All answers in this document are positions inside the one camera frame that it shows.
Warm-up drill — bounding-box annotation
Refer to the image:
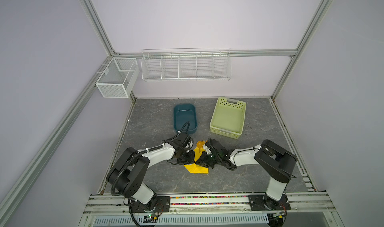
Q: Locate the dark teal plastic tub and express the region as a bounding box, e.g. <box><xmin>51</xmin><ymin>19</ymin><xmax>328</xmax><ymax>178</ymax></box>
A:
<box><xmin>173</xmin><ymin>104</ymin><xmax>198</xmax><ymax>135</ymax></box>

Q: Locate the light green perforated basket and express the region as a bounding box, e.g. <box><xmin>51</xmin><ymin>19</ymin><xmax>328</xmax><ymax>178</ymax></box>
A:
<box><xmin>210</xmin><ymin>97</ymin><xmax>247</xmax><ymax>140</ymax></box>

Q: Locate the white wire shelf rack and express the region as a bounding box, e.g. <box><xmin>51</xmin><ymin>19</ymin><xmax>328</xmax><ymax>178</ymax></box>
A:
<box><xmin>142</xmin><ymin>48</ymin><xmax>232</xmax><ymax>81</ymax></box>

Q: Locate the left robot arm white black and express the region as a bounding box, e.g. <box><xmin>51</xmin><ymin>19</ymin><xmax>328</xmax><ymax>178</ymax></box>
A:
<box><xmin>107</xmin><ymin>122</ymin><xmax>195</xmax><ymax>211</ymax></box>

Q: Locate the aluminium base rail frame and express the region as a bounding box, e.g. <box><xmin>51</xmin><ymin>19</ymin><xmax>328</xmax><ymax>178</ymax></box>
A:
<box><xmin>79</xmin><ymin>192</ymin><xmax>344</xmax><ymax>227</ymax></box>

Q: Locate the white mesh box basket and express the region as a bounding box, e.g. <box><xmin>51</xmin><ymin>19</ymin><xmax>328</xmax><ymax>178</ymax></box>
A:
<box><xmin>96</xmin><ymin>58</ymin><xmax>140</xmax><ymax>99</ymax></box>

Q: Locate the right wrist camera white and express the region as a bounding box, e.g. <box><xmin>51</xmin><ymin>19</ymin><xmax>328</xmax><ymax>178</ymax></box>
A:
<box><xmin>203</xmin><ymin>142</ymin><xmax>212</xmax><ymax>155</ymax></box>

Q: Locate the white vent grille strip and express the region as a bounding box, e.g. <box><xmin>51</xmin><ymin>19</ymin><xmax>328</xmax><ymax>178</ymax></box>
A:
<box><xmin>93</xmin><ymin>213</ymin><xmax>270</xmax><ymax>227</ymax></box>

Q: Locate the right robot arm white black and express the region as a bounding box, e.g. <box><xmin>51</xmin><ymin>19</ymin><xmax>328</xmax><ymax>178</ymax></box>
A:
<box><xmin>195</xmin><ymin>139</ymin><xmax>298</xmax><ymax>212</ymax></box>

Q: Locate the yellow paper napkin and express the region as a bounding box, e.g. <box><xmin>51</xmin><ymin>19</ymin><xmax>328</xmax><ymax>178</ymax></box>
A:
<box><xmin>184</xmin><ymin>147</ymin><xmax>209</xmax><ymax>174</ymax></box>

